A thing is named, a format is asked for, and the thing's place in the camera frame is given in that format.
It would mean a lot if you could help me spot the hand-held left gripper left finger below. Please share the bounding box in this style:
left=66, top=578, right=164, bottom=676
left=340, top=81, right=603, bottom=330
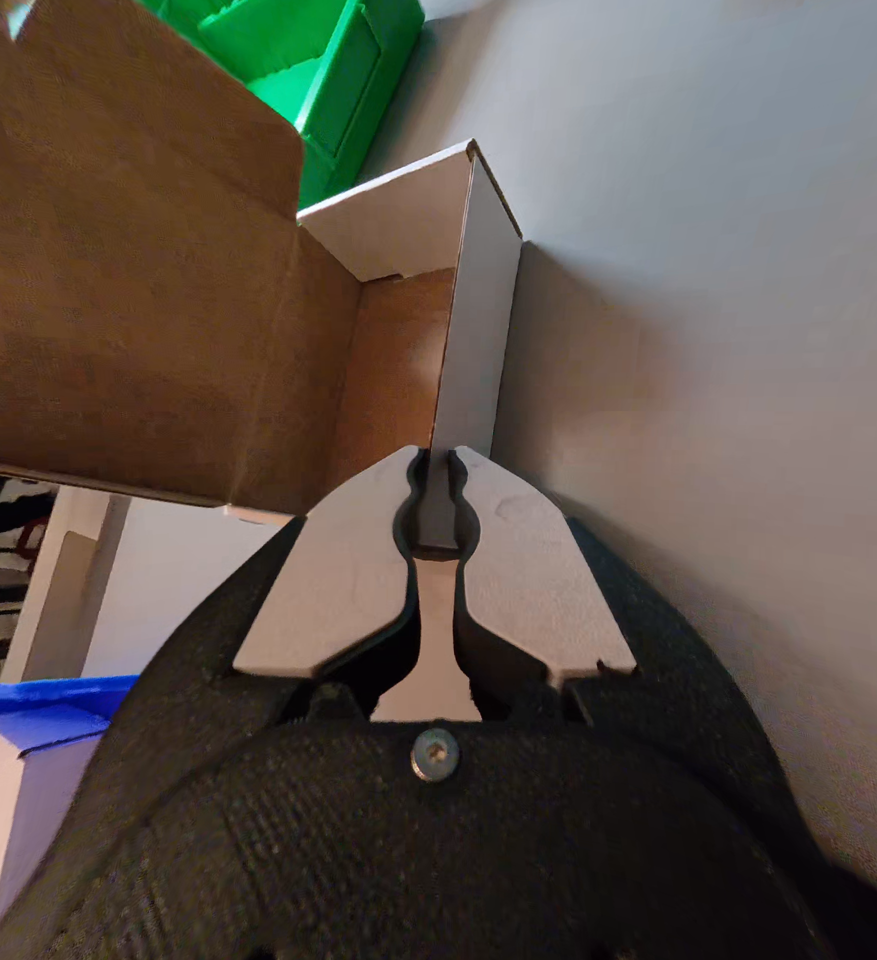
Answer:
left=232, top=444, right=432, bottom=681

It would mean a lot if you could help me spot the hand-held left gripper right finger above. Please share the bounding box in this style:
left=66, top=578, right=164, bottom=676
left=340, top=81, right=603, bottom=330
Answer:
left=449, top=446, right=638, bottom=693

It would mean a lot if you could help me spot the white cardboard mailer box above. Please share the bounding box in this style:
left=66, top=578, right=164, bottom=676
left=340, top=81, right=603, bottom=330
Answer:
left=0, top=0, right=524, bottom=560
left=0, top=705, right=113, bottom=939

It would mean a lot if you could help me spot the green plastic bin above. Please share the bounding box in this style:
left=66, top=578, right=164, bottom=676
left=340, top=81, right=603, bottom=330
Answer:
left=138, top=0, right=426, bottom=211

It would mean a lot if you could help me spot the blue plastic bin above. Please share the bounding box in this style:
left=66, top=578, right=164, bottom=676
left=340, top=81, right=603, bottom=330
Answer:
left=0, top=675, right=140, bottom=796

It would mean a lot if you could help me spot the grey desk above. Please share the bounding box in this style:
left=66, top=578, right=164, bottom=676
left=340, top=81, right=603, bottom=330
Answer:
left=0, top=0, right=877, bottom=901

